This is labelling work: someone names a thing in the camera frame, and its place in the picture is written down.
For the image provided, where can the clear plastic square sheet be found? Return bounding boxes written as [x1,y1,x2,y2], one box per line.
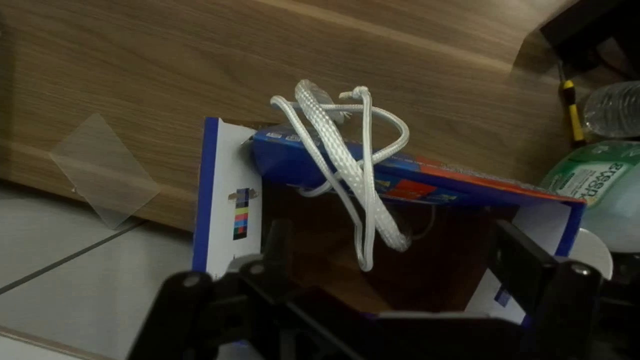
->
[47,111,163,233]

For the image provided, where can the thin white rope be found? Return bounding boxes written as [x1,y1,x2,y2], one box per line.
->
[268,83,413,275]

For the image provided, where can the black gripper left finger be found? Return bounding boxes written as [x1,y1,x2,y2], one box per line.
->
[127,219,362,360]

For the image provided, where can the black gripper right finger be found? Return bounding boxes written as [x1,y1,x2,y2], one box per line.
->
[492,219,607,360]

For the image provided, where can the white cups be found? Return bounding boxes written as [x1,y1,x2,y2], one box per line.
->
[538,138,640,257]

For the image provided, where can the white paper cup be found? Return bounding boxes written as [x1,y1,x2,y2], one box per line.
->
[569,226,616,282]

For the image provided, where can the blue snack pack cardboard box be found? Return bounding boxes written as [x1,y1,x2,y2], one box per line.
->
[190,116,589,329]

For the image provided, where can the clear plastic water bottle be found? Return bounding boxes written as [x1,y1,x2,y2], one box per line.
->
[582,78,640,140]

